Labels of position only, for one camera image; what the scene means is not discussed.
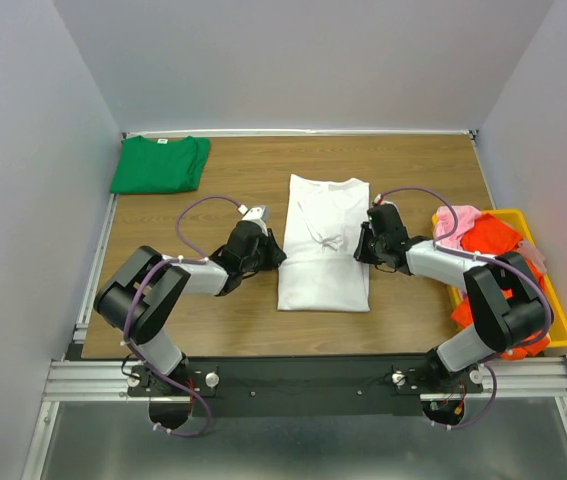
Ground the yellow plastic bin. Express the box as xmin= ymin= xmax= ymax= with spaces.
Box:
xmin=432 ymin=209 xmax=567 ymax=352

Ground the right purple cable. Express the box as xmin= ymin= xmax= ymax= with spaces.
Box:
xmin=372 ymin=186 xmax=554 ymax=431

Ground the orange t-shirt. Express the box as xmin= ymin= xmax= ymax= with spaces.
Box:
xmin=451 ymin=213 xmax=550 ymax=360

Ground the purple cable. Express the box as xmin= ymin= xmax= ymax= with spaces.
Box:
xmin=372 ymin=186 xmax=554 ymax=431
xmin=122 ymin=195 xmax=249 ymax=437

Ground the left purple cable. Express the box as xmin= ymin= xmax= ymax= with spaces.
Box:
xmin=122 ymin=195 xmax=249 ymax=437

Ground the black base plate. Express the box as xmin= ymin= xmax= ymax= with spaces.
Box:
xmin=127 ymin=353 xmax=484 ymax=419

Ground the white t-shirt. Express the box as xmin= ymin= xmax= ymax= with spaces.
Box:
xmin=277 ymin=175 xmax=370 ymax=313

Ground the folded green t-shirt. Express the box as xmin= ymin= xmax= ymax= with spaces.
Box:
xmin=110 ymin=136 xmax=211 ymax=195

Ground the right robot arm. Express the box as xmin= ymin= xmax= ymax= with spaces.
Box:
xmin=354 ymin=202 xmax=553 ymax=392

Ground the pink t-shirt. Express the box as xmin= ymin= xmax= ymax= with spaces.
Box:
xmin=433 ymin=205 xmax=482 ymax=250

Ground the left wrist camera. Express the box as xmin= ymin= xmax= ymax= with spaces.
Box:
xmin=241 ymin=205 xmax=270 ymax=225

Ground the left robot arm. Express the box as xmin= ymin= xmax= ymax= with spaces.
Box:
xmin=94 ymin=220 xmax=286 ymax=395

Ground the aluminium frame rail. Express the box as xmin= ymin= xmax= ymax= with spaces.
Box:
xmin=43 ymin=357 xmax=567 ymax=402

